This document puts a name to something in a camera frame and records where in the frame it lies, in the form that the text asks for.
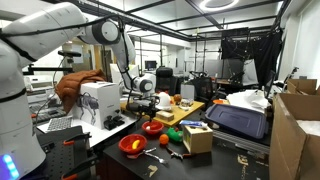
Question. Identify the black orange clamp upper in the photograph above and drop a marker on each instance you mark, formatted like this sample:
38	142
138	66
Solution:
72	140

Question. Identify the blue plastic bin lid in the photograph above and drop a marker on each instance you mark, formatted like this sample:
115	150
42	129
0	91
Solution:
242	120

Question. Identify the white helmet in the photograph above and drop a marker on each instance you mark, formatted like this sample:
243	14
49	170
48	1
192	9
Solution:
164	102

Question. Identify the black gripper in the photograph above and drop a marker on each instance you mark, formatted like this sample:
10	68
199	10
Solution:
148	107

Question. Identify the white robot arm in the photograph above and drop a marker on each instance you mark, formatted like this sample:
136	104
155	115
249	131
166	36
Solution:
24	42

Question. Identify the red bowl with banana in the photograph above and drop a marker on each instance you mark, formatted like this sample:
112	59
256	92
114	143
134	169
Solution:
126	142

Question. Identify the black game controller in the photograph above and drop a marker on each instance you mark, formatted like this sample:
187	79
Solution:
112	122

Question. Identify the yellow toy banana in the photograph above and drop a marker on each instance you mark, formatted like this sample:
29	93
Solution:
135	144

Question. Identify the red bowl with white ball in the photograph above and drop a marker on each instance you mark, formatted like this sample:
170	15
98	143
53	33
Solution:
156	127

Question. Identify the white robot dog box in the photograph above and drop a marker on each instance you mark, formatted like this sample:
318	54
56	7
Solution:
96	102

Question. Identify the silver spoon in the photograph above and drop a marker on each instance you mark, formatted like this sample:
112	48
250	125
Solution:
135	156

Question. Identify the black orange clamp lower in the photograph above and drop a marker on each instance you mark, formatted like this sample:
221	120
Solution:
86	164

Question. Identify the silver fork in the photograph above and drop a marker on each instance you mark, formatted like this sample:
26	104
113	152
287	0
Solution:
162	161

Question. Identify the black office chair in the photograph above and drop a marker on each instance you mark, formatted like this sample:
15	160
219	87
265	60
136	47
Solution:
165	81

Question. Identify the black curtain backdrop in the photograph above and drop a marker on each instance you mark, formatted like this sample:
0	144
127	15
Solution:
264	50

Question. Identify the small wooden block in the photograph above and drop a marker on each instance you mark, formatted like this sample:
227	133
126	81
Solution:
163	115

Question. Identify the brown puffer jacket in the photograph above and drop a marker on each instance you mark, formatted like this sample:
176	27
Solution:
69	86

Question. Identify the orange handled pliers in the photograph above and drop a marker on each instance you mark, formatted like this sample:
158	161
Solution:
177	155

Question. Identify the tan tape patch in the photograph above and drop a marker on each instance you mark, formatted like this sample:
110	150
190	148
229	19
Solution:
152	170

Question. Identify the white cloth pile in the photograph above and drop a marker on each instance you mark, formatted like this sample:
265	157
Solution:
249	99

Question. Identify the green toy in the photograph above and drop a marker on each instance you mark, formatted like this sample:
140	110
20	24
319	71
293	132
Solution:
174	135

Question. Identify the yellow wooden table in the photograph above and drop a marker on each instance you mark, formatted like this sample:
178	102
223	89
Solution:
179	114

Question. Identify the blue yellow packet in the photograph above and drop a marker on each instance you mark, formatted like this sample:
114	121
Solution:
196	124

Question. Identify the large cardboard box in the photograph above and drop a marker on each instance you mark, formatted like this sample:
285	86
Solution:
294	153

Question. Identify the orange toy basketball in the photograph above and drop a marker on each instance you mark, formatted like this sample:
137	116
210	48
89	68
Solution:
163	139

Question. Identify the black orange clamp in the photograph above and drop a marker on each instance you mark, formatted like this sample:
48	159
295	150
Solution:
86	164
72	140

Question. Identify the silver keyboard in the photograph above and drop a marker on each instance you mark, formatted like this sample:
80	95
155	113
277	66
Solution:
60	123

